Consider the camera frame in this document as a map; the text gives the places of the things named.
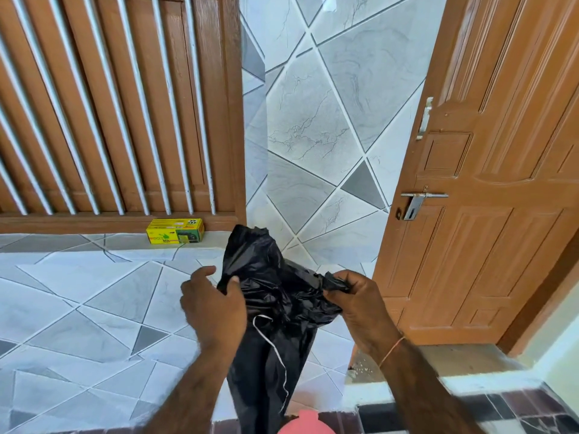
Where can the brown wooden panel door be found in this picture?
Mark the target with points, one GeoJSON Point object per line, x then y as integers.
{"type": "Point", "coordinates": [475, 244]}

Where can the person's right hand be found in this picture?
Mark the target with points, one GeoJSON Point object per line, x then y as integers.
{"type": "Point", "coordinates": [364, 311]}

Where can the pink round plastic object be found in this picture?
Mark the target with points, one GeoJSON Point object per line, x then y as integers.
{"type": "Point", "coordinates": [301, 424]}

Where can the person's left hand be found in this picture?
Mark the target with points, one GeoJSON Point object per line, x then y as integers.
{"type": "Point", "coordinates": [212, 316]}

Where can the silver door bolt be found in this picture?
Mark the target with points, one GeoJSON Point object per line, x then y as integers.
{"type": "Point", "coordinates": [424, 119]}

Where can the brown wooden door frame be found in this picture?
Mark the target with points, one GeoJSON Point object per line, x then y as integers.
{"type": "Point", "coordinates": [543, 293]}

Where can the person's right thumb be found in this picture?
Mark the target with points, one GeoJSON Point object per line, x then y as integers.
{"type": "Point", "coordinates": [335, 297]}

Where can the person's left forearm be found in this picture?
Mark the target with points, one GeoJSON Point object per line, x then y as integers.
{"type": "Point", "coordinates": [194, 393]}

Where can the person's left thumb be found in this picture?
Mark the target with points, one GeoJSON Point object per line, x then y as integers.
{"type": "Point", "coordinates": [234, 287]}

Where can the yellow and green cardboard box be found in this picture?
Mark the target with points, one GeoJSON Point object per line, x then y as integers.
{"type": "Point", "coordinates": [174, 230]}

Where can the person's right forearm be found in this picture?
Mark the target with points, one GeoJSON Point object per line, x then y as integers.
{"type": "Point", "coordinates": [420, 388]}

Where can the row of white window bars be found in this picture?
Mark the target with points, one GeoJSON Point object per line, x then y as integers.
{"type": "Point", "coordinates": [115, 108]}

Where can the black plastic garbage bag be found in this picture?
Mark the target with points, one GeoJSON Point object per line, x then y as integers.
{"type": "Point", "coordinates": [271, 275]}

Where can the brown wooden window frame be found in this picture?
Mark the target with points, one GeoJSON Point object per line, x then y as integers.
{"type": "Point", "coordinates": [226, 131]}

